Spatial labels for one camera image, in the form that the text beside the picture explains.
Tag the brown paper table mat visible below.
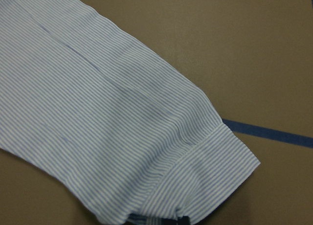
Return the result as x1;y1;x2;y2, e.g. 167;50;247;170
0;0;313;225

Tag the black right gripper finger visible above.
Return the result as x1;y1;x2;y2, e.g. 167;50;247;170
129;215;190;225

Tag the blue striped button shirt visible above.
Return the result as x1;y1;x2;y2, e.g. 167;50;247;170
0;0;260;225

